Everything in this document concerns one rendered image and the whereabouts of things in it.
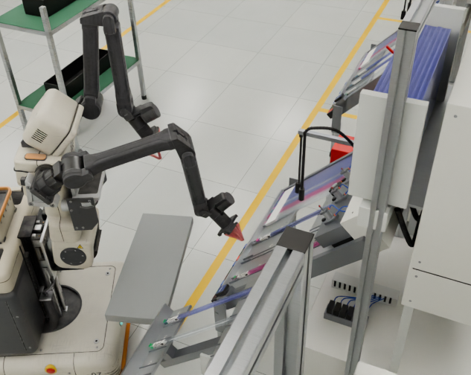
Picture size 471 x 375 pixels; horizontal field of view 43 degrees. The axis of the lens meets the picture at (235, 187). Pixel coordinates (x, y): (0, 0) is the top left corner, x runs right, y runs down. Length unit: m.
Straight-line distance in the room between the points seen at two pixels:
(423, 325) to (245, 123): 2.49
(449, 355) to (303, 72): 3.28
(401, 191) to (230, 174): 2.46
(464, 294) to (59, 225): 1.48
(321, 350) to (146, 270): 0.81
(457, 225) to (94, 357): 1.68
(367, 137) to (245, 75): 3.60
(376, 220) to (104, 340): 1.52
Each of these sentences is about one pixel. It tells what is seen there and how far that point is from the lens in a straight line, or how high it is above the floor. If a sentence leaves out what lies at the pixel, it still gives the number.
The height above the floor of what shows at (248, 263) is 0.76.
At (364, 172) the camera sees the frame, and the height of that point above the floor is 1.48.
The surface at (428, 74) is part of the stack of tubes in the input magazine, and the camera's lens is 1.71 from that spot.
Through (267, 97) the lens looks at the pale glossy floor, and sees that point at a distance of 4.78.
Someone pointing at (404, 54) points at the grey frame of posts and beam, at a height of 1.84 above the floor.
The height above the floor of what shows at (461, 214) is 1.41.
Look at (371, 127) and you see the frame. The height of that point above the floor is 1.62.
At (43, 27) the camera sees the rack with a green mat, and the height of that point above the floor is 0.95.
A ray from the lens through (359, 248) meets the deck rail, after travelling 1.81.
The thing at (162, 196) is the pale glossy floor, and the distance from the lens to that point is 3.84.
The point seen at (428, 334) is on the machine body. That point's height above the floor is 0.62.
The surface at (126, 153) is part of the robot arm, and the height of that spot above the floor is 1.30.
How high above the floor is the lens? 2.46
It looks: 40 degrees down
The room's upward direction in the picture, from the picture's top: 2 degrees counter-clockwise
